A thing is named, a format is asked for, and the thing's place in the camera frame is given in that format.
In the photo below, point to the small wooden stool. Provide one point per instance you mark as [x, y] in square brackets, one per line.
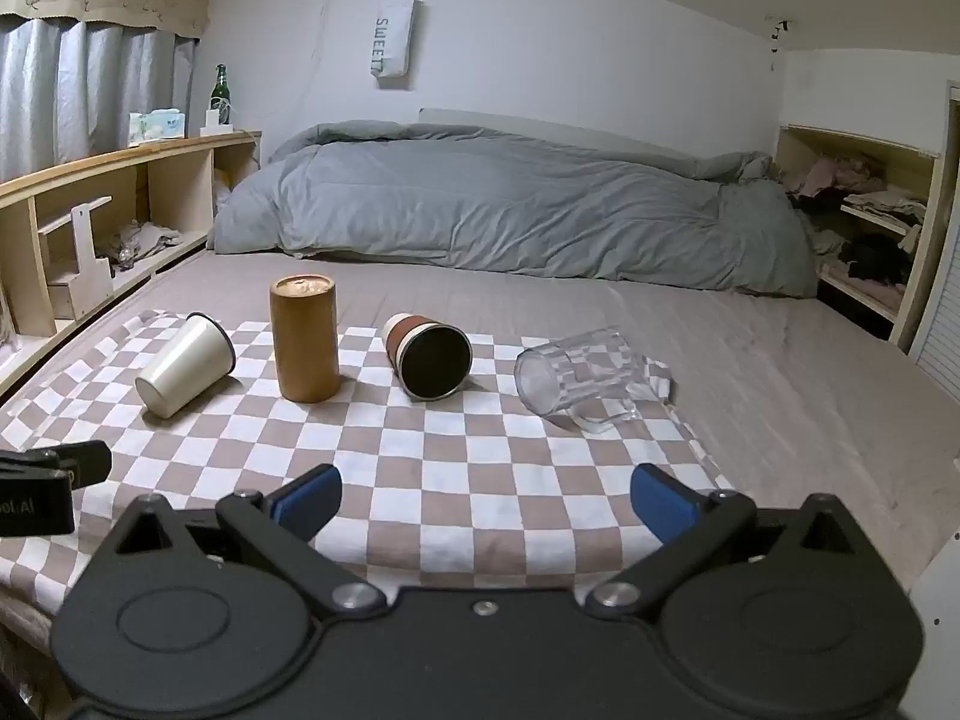
[86, 274]

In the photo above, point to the grey crumpled clothes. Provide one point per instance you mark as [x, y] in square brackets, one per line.
[142, 244]

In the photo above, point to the pink clothes pile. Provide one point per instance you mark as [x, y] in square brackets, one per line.
[832, 176]

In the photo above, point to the wooden bedside shelf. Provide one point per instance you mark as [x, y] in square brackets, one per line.
[176, 180]

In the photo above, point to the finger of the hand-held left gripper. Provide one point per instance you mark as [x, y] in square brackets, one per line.
[75, 461]

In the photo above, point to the small white box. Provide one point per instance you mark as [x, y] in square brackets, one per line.
[217, 124]

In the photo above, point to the white tote bag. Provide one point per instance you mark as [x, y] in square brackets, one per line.
[391, 37]

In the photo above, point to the beige folded clothes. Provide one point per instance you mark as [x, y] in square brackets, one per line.
[885, 206]

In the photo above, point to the brown white checkered cloth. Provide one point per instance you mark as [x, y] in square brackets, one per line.
[450, 465]

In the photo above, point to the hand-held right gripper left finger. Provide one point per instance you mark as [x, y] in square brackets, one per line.
[307, 501]

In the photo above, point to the white louvred door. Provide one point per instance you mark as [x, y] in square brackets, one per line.
[941, 322]

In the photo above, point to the brown cylindrical cup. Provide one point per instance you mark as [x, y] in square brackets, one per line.
[304, 345]

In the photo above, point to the green glass bottle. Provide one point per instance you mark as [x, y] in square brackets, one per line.
[220, 94]

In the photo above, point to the grey duvet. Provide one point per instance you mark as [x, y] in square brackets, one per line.
[487, 210]

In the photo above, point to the clear glass mug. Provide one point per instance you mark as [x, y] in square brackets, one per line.
[581, 375]

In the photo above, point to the tissue box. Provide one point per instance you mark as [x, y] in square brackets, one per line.
[156, 129]

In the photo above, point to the white cup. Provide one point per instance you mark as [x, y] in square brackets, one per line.
[184, 369]

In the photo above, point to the black clothes pile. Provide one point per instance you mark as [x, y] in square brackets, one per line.
[874, 259]

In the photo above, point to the brown cup with black lid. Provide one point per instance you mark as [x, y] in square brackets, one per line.
[435, 361]

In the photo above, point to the wooden clothes shelf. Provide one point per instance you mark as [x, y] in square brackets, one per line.
[919, 255]

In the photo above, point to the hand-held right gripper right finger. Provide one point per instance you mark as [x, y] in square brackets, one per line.
[664, 504]

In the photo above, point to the grey curtain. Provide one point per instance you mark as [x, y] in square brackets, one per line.
[75, 97]

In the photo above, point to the white panel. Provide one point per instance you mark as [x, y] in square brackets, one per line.
[941, 600]

